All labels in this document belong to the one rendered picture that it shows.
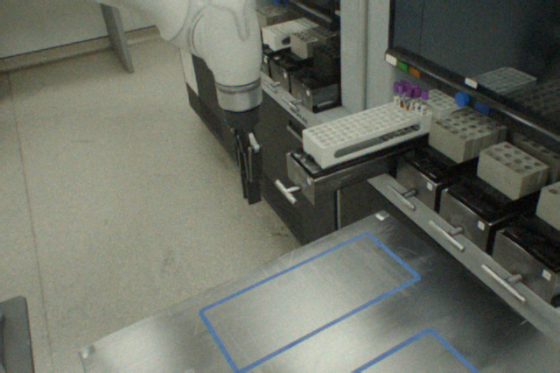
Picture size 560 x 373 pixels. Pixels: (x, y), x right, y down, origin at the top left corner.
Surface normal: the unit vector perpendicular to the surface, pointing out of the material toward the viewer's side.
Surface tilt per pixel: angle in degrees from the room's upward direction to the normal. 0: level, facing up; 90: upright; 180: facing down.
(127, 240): 0
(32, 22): 90
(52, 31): 90
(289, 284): 0
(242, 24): 81
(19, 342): 0
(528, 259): 90
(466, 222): 90
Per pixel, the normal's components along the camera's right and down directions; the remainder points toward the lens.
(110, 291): -0.08, -0.81
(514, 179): -0.91, 0.30
